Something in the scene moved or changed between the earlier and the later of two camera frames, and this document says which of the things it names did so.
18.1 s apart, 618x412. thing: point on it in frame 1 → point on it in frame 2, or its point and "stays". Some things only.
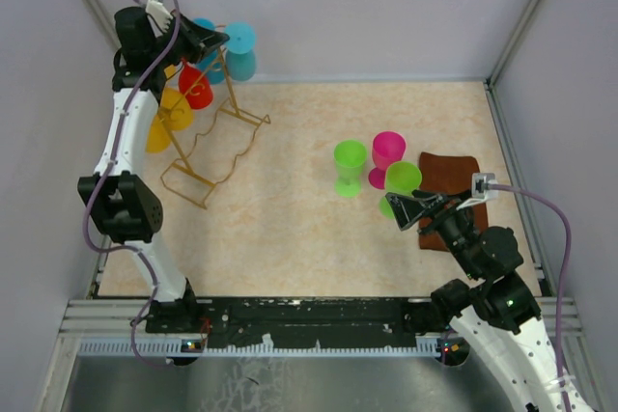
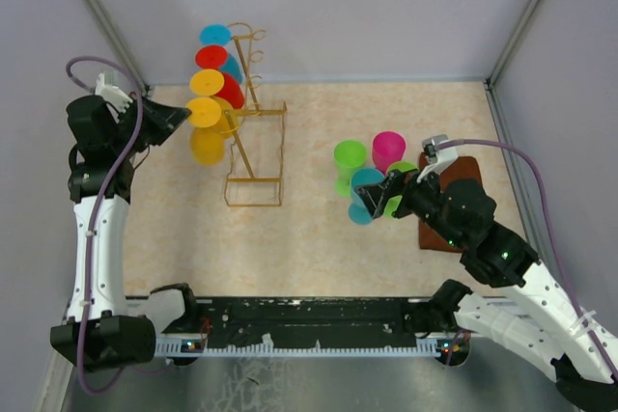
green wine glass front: [350, 156] stays
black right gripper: [407, 209] → [376, 196]
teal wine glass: [213, 60] → [220, 35]
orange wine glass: [175, 110] → [210, 83]
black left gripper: [201, 41] → [164, 120]
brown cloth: [443, 174] stays
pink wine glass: [388, 148] stays
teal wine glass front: [240, 51] → [359, 213]
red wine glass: [194, 84] → [215, 57]
